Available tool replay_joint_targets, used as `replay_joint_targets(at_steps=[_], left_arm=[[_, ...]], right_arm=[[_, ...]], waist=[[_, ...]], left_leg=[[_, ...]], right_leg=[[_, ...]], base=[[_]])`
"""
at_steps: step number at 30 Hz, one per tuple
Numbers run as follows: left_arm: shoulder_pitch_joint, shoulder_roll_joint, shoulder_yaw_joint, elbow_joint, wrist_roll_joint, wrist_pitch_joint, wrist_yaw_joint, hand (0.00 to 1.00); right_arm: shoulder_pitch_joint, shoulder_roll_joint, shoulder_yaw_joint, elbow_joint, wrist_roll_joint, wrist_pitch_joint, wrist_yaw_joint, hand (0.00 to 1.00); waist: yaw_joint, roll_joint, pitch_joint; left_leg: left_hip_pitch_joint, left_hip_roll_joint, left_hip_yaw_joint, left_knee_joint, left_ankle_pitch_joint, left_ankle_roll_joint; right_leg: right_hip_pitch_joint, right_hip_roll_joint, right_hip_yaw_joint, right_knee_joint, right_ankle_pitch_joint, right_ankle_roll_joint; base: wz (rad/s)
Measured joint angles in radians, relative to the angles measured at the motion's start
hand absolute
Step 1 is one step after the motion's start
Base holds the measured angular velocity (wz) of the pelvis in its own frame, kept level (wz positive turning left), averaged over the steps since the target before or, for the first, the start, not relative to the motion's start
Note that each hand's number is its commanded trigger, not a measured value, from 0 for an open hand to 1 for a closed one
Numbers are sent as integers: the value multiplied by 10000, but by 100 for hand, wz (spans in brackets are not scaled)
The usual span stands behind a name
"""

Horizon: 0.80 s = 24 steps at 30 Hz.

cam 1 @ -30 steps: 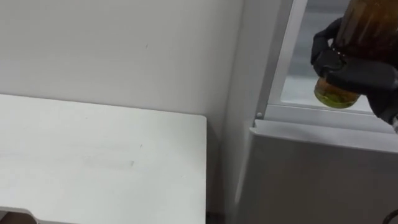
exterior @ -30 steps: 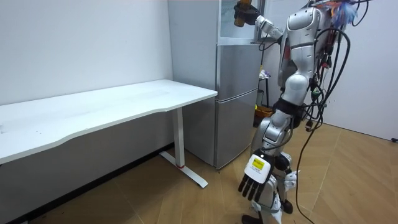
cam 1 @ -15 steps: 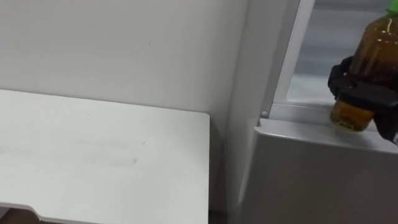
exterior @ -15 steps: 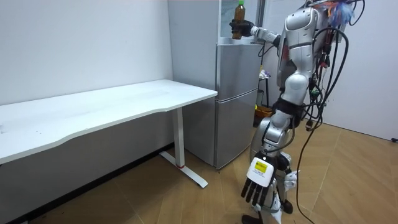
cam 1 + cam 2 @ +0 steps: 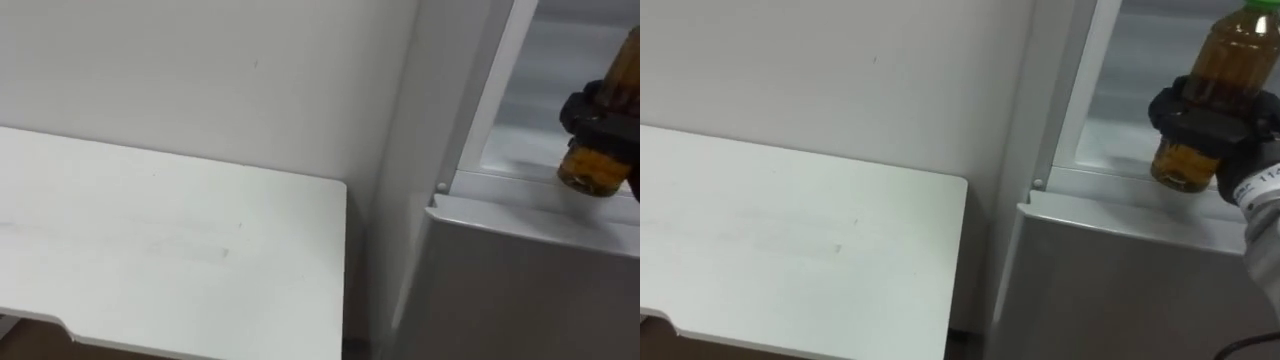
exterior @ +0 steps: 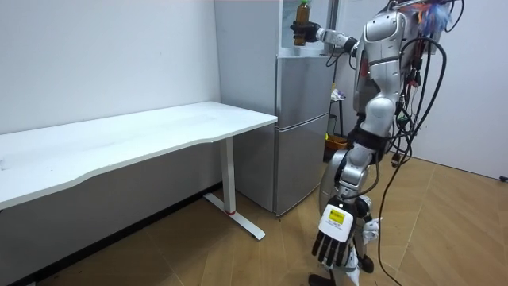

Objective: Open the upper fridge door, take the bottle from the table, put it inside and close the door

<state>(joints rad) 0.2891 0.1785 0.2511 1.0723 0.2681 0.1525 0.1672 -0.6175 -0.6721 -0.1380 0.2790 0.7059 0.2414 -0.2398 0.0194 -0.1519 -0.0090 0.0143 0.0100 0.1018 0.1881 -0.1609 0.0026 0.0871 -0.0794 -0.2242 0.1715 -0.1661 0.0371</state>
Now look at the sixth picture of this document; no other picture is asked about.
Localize cable bundle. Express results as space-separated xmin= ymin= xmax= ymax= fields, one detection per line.
xmin=391 ymin=0 xmax=466 ymax=37

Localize small black side table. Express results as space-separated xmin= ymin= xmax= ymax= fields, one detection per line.
xmin=328 ymin=97 xmax=345 ymax=138

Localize black cable to floor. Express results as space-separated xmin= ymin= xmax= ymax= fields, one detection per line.
xmin=376 ymin=36 xmax=448 ymax=286

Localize white desk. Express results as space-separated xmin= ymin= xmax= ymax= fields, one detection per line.
xmin=0 ymin=100 xmax=279 ymax=242

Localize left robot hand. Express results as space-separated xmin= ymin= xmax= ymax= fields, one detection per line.
xmin=311 ymin=197 xmax=358 ymax=269

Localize yellow basket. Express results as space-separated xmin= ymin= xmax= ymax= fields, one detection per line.
xmin=324 ymin=133 xmax=350 ymax=152

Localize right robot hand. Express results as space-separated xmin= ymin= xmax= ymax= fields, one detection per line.
xmin=289 ymin=20 xmax=322 ymax=44

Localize brown bottle with green cap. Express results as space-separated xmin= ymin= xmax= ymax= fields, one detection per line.
xmin=293 ymin=0 xmax=312 ymax=47

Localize grey fridge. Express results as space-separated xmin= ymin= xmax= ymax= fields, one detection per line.
xmin=214 ymin=0 xmax=339 ymax=218

